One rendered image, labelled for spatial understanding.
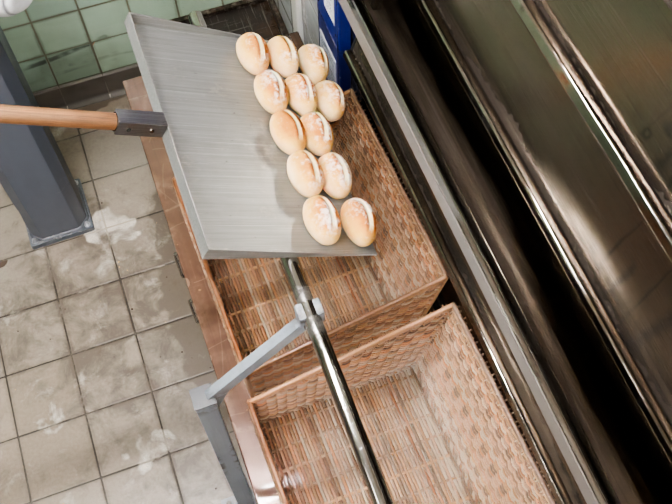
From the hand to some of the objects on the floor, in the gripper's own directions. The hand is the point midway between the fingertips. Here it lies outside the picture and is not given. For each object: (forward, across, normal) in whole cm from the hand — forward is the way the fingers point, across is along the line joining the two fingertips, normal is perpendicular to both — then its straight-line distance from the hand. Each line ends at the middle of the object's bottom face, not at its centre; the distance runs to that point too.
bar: (+31, +110, -165) cm, 201 cm away
